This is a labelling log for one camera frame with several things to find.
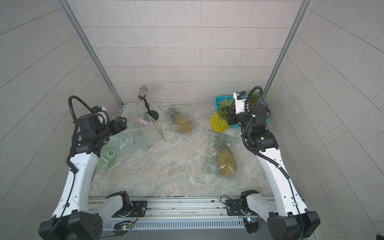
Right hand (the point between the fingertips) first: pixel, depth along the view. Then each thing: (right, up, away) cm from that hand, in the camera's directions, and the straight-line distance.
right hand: (226, 105), depth 69 cm
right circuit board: (+12, -56, 0) cm, 57 cm away
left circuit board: (-48, -56, +1) cm, 74 cm away
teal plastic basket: (+1, +7, +39) cm, 40 cm away
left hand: (-51, -6, +6) cm, 52 cm away
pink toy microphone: (-52, -8, +30) cm, 61 cm away
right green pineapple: (+1, -27, +10) cm, 29 cm away
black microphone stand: (-46, -4, +39) cm, 61 cm away
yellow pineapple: (-3, -7, +5) cm, 9 cm away
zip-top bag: (-23, 0, +44) cm, 49 cm away
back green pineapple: (-23, -9, +25) cm, 35 cm away
